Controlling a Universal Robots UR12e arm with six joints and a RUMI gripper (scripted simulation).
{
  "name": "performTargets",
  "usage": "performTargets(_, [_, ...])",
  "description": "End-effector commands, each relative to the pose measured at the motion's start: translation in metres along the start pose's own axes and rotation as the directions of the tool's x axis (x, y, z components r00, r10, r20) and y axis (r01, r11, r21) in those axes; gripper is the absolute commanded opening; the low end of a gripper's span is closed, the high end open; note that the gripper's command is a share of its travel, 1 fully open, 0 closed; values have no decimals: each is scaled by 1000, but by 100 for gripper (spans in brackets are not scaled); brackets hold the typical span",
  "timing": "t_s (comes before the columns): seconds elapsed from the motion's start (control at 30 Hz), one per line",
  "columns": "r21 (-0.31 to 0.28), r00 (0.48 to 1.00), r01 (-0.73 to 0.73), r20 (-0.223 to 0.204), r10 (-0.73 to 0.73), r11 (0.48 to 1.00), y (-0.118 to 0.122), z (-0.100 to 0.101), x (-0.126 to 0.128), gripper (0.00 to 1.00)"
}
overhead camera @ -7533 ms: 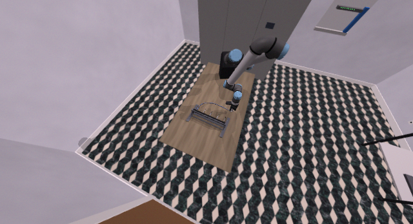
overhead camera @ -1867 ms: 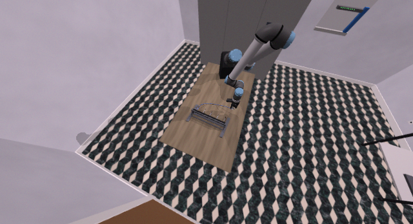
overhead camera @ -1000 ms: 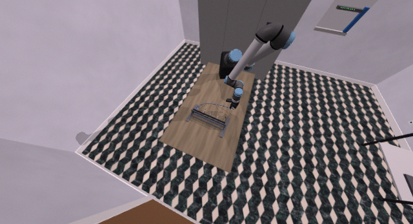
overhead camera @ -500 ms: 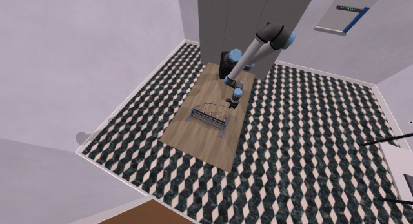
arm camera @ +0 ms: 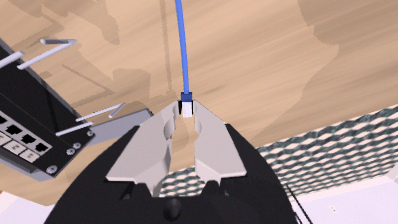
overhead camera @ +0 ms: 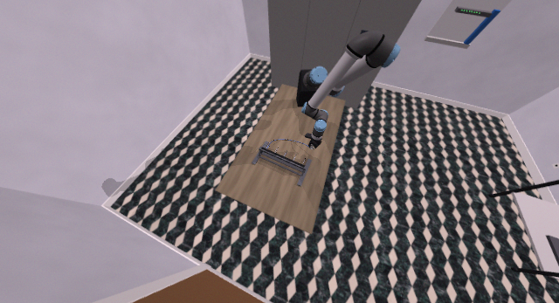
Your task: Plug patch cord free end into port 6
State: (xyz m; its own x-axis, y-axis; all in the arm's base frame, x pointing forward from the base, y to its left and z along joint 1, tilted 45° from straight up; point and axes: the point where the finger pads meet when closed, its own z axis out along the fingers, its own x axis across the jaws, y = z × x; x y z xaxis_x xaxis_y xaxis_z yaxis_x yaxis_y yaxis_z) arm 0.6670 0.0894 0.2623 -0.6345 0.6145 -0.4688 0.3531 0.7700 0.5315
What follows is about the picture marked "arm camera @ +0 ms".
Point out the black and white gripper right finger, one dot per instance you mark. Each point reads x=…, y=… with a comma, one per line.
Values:
x=221, y=153

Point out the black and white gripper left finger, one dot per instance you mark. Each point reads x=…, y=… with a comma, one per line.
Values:
x=140, y=156

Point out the blue network cable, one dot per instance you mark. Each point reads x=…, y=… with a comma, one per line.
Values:
x=181, y=28

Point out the white and blue cable plug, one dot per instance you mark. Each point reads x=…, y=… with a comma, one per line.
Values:
x=186, y=104

